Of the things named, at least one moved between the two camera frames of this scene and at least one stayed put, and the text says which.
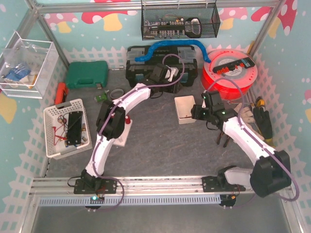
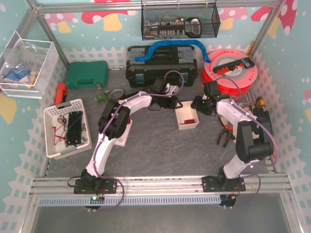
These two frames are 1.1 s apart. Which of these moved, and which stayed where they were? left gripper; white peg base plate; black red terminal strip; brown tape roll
Moved: left gripper
Stayed: brown tape roll; black red terminal strip; white peg base plate
